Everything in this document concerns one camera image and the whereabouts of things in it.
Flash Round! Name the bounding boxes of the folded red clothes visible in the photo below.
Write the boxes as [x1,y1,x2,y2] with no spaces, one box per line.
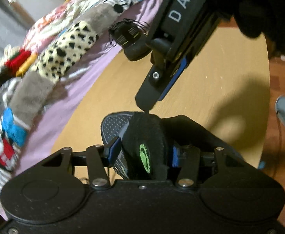
[5,49,32,76]

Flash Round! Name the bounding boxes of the folded yellow garment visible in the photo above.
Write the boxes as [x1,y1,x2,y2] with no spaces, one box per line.
[15,53,38,77]

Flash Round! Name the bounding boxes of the cartoon patchwork blanket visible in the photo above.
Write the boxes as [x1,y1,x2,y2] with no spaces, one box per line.
[0,0,144,192]

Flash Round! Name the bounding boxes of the purple bed sheet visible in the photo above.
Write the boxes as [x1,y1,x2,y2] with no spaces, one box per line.
[0,0,167,176]

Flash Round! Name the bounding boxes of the black sneaker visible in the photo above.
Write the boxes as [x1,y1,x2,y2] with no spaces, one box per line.
[108,18,151,61]
[101,112,242,180]

